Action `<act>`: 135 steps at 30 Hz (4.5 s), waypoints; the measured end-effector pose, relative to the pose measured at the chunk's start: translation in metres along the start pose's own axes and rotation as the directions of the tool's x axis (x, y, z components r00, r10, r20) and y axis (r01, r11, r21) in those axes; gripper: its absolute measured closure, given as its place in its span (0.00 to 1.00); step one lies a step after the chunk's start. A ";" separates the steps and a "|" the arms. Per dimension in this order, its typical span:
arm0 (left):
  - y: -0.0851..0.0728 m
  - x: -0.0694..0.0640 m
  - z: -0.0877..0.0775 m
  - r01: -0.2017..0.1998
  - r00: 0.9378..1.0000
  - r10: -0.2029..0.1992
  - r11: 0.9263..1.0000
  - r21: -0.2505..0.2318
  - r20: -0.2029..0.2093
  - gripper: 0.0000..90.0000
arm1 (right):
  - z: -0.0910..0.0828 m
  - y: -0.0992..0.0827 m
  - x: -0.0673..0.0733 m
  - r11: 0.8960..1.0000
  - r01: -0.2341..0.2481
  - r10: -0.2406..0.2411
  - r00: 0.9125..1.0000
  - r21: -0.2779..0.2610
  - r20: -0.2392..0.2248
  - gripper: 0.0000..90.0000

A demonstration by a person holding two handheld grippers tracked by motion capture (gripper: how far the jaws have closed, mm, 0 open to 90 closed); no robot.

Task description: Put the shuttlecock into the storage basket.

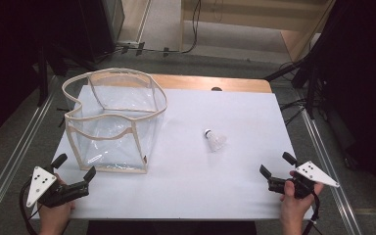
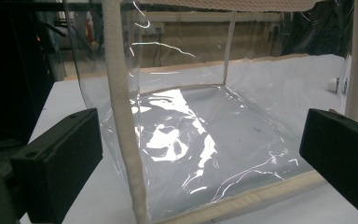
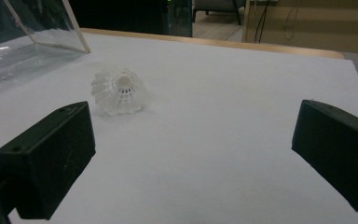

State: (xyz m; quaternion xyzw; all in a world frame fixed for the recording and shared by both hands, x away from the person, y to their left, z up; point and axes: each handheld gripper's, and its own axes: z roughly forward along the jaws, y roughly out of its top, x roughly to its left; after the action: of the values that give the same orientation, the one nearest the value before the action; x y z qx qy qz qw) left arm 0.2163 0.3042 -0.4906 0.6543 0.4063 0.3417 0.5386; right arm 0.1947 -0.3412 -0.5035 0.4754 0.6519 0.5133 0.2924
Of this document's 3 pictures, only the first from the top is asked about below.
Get dark curtain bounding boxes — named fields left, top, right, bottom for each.
left=0, top=0, right=79, bottom=150
left=316, top=0, right=376, bottom=207

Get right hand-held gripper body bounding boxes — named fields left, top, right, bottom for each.
left=267, top=161, right=341, bottom=200

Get white shuttlecock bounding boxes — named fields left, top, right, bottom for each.
left=203, top=128, right=228, bottom=154

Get black floor cables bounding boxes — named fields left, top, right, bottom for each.
left=278, top=97, right=308, bottom=127

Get black cabinet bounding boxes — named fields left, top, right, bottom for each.
left=74, top=0, right=126, bottom=64

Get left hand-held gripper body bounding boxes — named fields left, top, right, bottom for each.
left=25, top=165, right=90, bottom=209

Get metal floor rail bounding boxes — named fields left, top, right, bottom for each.
left=298, top=104, right=364, bottom=235
left=0, top=74, right=61, bottom=226

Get white table cover sheet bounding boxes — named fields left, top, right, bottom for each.
left=32, top=85, right=314, bottom=220

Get person's left hand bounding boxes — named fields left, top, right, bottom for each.
left=36, top=173, right=76, bottom=229

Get left hand-held gripper cable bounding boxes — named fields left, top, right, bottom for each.
left=19, top=180, right=41, bottom=235

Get right hand-held gripper cable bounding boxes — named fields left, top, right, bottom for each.
left=302, top=191, right=322, bottom=235

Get black hanging cable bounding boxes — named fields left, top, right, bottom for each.
left=163, top=0, right=203, bottom=56

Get hand-held gripper cable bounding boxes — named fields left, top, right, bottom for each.
left=19, top=180, right=41, bottom=235
left=302, top=191, right=322, bottom=235

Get person's right hand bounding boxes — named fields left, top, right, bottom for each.
left=279, top=170, right=325, bottom=223

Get clear storage bag beige trim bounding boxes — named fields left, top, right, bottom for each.
left=61, top=67, right=168, bottom=174

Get black metal stand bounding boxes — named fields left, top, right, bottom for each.
left=263, top=48, right=328, bottom=120

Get wooden shelf unit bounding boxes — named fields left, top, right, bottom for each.
left=179, top=0, right=337, bottom=63

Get person's dark lap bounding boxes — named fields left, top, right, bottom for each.
left=87, top=220, right=258, bottom=235

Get black upright post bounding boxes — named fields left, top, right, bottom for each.
left=36, top=45, right=50, bottom=108

